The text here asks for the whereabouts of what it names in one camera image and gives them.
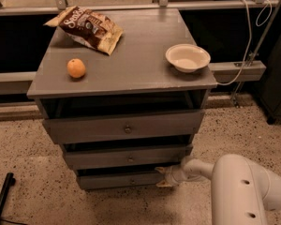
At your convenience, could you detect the grey bottom drawer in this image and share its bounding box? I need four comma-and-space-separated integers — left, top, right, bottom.
77, 169, 164, 190

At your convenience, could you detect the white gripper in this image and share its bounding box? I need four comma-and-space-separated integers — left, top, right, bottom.
155, 165, 185, 188

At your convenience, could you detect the grey middle drawer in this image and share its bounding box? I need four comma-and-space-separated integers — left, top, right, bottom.
64, 143, 192, 170

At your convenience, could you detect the dark cabinet at right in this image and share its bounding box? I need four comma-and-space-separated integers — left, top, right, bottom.
260, 34, 281, 125

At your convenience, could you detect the grey top drawer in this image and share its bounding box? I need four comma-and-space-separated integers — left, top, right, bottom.
43, 110, 204, 144

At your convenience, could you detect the white cable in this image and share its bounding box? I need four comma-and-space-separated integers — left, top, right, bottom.
216, 0, 274, 87

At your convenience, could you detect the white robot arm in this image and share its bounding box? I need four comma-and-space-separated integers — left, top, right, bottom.
156, 154, 281, 225

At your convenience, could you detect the brown snack chip bag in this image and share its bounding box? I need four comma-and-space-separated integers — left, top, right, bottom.
46, 7, 124, 55

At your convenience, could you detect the grey wooden drawer cabinet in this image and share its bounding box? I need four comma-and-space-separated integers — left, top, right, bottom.
27, 9, 216, 190

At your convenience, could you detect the black stand leg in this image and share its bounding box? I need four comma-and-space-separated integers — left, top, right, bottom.
0, 172, 15, 218

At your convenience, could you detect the white bowl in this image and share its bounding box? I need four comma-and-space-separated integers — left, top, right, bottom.
165, 44, 211, 73

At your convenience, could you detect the grey metal railing frame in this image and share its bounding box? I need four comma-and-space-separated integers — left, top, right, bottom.
0, 0, 281, 98

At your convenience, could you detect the orange fruit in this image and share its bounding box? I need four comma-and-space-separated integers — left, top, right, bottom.
67, 58, 86, 79

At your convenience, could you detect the grey drawer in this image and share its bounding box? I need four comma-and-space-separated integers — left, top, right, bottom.
64, 143, 192, 170
77, 169, 164, 190
43, 110, 204, 144

